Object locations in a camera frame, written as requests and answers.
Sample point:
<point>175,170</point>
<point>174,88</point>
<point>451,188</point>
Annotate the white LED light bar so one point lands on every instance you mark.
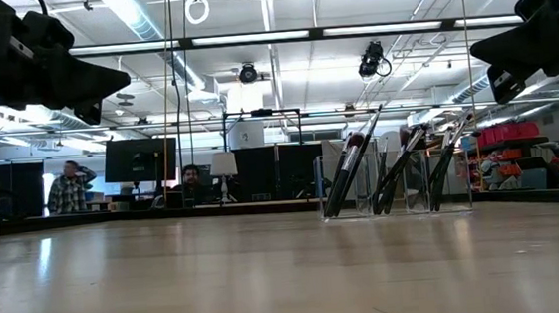
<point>382,28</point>
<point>489,21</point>
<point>250,38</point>
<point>123,48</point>

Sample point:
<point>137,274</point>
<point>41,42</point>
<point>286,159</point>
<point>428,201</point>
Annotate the thin black makeup brush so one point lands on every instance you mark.
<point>463,124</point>
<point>372,126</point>

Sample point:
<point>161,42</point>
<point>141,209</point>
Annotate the black fan makeup brush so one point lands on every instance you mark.
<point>441,174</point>

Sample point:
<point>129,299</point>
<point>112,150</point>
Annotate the shelf rack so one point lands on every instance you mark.
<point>535,166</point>

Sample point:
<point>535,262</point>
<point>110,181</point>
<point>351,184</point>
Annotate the clear acrylic brush organizer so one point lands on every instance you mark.
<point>410,201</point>

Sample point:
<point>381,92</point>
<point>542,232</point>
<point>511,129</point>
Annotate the makeup brush long silver ferrule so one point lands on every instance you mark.
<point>351,158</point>

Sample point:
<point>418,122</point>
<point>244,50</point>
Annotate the black round camera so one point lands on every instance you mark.
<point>248,73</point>

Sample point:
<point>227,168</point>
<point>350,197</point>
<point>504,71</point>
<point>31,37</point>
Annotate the black aluminium rig frame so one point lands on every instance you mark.
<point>114,218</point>

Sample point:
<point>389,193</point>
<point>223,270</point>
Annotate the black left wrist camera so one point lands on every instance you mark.
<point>50,30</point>

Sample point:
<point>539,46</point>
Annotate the white shade lamp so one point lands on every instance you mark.
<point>223,165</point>

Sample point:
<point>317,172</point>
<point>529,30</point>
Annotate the person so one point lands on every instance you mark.
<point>68,190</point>
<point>191,183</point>

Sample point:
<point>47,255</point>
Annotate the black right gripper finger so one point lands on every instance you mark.
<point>516,50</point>

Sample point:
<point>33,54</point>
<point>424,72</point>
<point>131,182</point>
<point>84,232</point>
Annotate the black monitor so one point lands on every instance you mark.
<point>140,160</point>

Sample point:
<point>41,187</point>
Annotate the black powder makeup brush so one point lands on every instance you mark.
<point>400,164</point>

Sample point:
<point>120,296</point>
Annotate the black partition panels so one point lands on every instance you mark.
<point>17,189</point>
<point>280,171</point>

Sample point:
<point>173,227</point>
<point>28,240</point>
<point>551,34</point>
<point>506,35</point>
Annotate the red storage bins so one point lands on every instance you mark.
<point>507,133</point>

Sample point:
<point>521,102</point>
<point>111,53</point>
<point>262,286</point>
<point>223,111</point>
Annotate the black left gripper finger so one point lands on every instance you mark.
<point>88,79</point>

